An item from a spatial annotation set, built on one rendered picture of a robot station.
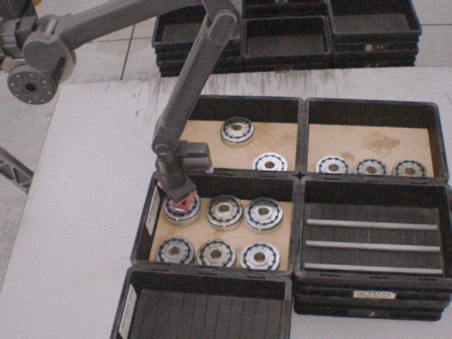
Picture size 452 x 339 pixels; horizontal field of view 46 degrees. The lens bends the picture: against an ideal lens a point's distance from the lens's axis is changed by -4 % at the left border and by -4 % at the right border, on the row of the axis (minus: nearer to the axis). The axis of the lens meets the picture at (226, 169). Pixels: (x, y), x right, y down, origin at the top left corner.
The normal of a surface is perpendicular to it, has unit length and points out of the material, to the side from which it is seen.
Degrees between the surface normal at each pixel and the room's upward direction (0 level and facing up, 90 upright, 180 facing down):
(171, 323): 0
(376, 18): 0
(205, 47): 89
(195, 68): 84
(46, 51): 86
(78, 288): 0
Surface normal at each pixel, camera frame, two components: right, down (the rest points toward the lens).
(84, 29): 0.01, 0.67
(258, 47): -0.10, -0.63
